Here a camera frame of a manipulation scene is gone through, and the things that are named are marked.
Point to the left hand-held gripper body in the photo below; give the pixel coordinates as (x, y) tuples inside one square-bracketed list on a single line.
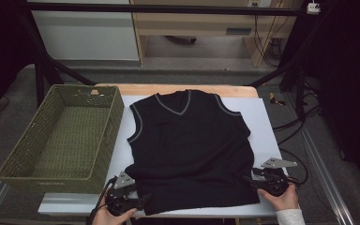
[(123, 181)]

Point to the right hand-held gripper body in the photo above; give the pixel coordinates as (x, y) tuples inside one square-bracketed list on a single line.
[(276, 178)]

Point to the black knit vest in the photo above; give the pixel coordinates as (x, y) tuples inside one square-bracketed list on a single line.
[(190, 150)]

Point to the green woven basket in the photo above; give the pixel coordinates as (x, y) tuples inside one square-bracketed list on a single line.
[(62, 140)]

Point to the person's right hand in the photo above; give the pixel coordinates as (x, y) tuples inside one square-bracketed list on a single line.
[(282, 201)]

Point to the person's left hand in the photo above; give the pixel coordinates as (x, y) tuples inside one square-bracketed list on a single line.
[(109, 218)]

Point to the yellow black tape piece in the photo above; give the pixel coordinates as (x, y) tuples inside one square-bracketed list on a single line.
[(275, 99)]

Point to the white cabinet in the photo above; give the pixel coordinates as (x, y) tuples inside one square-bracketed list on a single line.
[(87, 37)]

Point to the dark object under desk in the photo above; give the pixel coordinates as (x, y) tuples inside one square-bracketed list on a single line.
[(181, 39)]

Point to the light wooden desk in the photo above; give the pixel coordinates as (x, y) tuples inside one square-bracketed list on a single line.
[(193, 22)]

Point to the black metal frame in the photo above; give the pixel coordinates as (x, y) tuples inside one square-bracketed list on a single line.
[(168, 8)]

